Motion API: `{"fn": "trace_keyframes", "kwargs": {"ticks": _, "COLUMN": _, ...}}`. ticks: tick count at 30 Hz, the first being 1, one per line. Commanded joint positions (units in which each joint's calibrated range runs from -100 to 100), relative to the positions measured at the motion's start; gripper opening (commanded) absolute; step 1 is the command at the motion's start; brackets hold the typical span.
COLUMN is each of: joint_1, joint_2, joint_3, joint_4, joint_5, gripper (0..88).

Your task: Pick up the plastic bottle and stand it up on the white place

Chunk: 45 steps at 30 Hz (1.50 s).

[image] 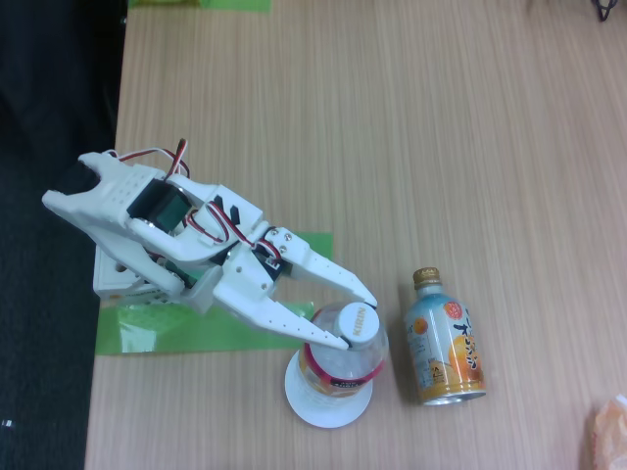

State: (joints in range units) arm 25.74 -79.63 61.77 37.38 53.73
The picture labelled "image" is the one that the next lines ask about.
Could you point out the clear plastic bottle orange label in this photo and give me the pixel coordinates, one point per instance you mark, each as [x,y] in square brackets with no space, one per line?
[357,325]

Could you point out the orange drink bottle can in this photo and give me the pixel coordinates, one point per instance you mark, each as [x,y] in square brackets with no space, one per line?
[448,347]

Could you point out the short green tape strip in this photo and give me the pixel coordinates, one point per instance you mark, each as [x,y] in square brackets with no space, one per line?
[318,242]

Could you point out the long green tape strip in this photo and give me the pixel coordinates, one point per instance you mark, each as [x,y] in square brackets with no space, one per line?
[161,333]

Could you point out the small white round plate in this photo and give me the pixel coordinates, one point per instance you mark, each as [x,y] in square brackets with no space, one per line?
[323,421]

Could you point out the green tape piece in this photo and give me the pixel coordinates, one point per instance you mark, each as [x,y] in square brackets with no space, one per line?
[235,4]

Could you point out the orange plastic bag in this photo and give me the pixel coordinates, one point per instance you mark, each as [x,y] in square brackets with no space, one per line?
[610,436]

